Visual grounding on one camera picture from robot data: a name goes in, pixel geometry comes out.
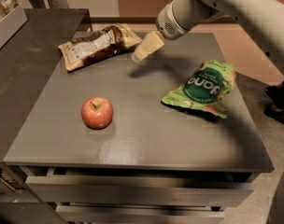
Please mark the lower grey drawer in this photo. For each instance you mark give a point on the lower grey drawer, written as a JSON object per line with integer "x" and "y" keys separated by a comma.
{"x": 103, "y": 214}

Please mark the grey drawer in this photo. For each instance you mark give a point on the grey drawer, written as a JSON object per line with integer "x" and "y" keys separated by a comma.
{"x": 103, "y": 214}
{"x": 137, "y": 187}

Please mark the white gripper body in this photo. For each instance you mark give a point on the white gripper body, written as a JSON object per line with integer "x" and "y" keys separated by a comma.
{"x": 167, "y": 22}

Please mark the brown chip bag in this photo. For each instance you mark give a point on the brown chip bag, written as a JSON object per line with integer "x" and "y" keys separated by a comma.
{"x": 100, "y": 45}

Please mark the upper grey drawer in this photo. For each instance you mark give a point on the upper grey drawer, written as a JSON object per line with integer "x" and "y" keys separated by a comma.
{"x": 137, "y": 187}

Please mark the red apple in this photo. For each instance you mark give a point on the red apple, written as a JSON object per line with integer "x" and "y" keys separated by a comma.
{"x": 97, "y": 112}

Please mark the grey snack tray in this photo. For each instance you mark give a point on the grey snack tray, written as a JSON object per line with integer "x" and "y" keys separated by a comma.
{"x": 11, "y": 24}

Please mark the green chip bag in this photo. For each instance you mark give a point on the green chip bag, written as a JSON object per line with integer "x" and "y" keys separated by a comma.
{"x": 205, "y": 89}

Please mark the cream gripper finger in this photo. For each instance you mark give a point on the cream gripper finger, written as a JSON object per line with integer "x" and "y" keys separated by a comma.
{"x": 150, "y": 43}

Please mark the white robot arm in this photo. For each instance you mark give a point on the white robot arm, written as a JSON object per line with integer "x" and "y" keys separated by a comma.
{"x": 262, "y": 20}

